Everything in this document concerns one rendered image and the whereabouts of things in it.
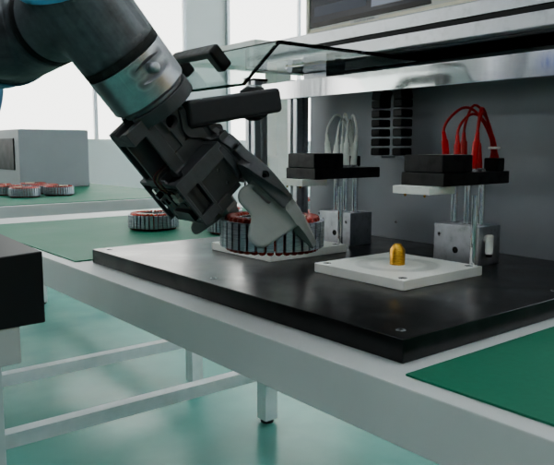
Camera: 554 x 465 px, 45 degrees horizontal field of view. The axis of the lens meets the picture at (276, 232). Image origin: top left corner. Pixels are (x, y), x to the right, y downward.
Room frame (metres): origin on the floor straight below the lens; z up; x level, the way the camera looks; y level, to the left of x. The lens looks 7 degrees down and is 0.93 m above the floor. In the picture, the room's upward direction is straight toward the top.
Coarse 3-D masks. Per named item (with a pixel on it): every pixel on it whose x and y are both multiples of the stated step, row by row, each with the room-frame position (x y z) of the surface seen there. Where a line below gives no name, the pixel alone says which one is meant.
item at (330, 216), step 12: (324, 216) 1.12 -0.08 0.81; (336, 216) 1.09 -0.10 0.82; (348, 216) 1.07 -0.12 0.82; (360, 216) 1.08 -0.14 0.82; (324, 228) 1.12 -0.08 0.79; (336, 228) 1.09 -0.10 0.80; (348, 228) 1.07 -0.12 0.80; (360, 228) 1.08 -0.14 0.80; (324, 240) 1.12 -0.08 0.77; (336, 240) 1.09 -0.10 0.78; (348, 240) 1.07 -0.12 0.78; (360, 240) 1.08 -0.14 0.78
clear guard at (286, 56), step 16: (240, 48) 0.93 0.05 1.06; (256, 48) 0.89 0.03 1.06; (272, 48) 0.86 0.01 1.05; (288, 48) 0.90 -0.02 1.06; (304, 48) 0.90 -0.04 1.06; (320, 48) 0.91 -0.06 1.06; (336, 48) 0.93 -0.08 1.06; (192, 64) 1.00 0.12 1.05; (208, 64) 0.96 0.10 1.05; (240, 64) 0.88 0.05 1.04; (256, 64) 0.85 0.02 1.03; (272, 64) 1.07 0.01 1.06; (288, 64) 1.07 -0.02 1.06; (304, 64) 1.07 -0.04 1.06; (320, 64) 1.07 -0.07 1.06; (336, 64) 1.07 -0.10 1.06; (352, 64) 1.07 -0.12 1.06; (368, 64) 1.07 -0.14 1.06; (384, 64) 1.07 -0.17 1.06; (192, 80) 0.95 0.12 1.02; (208, 80) 0.91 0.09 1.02; (224, 80) 0.87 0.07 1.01; (240, 80) 0.84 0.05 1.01
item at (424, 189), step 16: (416, 160) 0.87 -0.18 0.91; (432, 160) 0.85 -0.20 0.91; (448, 160) 0.84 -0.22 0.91; (464, 160) 0.86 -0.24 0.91; (416, 176) 0.87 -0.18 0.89; (432, 176) 0.85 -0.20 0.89; (448, 176) 0.84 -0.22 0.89; (464, 176) 0.86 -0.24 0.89; (480, 176) 0.88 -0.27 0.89; (496, 176) 0.91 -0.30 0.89; (400, 192) 0.86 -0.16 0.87; (416, 192) 0.84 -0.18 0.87; (432, 192) 0.83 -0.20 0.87; (448, 192) 0.85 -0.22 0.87; (480, 192) 0.90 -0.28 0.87; (464, 208) 0.92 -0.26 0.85; (480, 208) 0.90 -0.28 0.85
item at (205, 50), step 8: (200, 48) 0.91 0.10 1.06; (208, 48) 0.89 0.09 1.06; (216, 48) 0.88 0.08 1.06; (176, 56) 0.95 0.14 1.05; (184, 56) 0.93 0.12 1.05; (192, 56) 0.91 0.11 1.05; (200, 56) 0.90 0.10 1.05; (208, 56) 0.89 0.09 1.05; (216, 56) 0.88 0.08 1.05; (224, 56) 0.89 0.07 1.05; (184, 64) 0.96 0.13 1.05; (216, 64) 0.89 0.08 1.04; (224, 64) 0.89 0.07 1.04; (184, 72) 0.96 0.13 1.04; (192, 72) 0.97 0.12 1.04
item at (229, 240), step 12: (228, 216) 0.69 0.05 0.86; (240, 216) 0.71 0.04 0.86; (312, 216) 0.70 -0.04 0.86; (228, 228) 0.68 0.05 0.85; (240, 228) 0.67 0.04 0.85; (312, 228) 0.67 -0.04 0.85; (228, 240) 0.68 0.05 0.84; (240, 240) 0.66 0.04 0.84; (288, 240) 0.66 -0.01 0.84; (300, 240) 0.66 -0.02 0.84; (240, 252) 0.67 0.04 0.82; (252, 252) 0.66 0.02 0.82; (264, 252) 0.65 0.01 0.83; (276, 252) 0.66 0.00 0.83; (288, 252) 0.66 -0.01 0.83; (300, 252) 0.67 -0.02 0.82; (312, 252) 0.68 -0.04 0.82
